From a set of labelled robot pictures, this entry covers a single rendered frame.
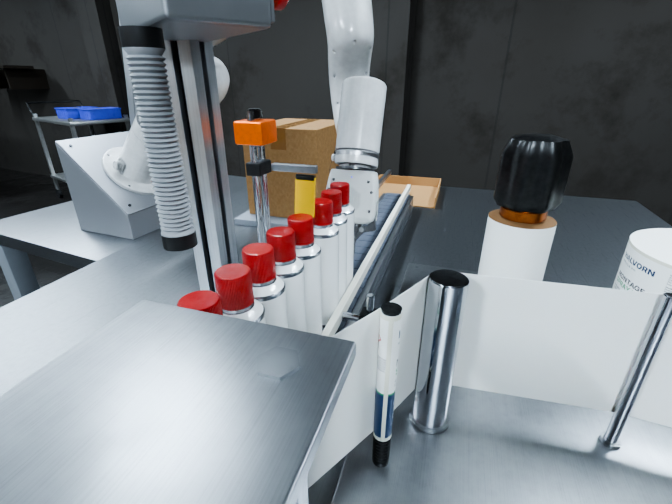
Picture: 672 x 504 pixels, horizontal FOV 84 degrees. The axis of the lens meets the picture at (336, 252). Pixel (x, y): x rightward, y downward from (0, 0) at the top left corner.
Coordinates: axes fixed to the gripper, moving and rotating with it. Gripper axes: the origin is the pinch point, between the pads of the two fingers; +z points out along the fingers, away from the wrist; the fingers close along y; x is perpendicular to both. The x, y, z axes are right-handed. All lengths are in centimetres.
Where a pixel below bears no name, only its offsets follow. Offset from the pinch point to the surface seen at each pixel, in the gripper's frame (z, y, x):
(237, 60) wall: -139, -186, 245
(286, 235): -3.3, 1.2, -31.9
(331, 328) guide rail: 10.2, 4.1, -19.4
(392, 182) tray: -24, -7, 95
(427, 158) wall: -61, -5, 249
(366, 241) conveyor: -0.8, -0.5, 20.7
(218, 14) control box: -21.5, -1.9, -42.8
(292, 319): 6.9, 1.8, -29.1
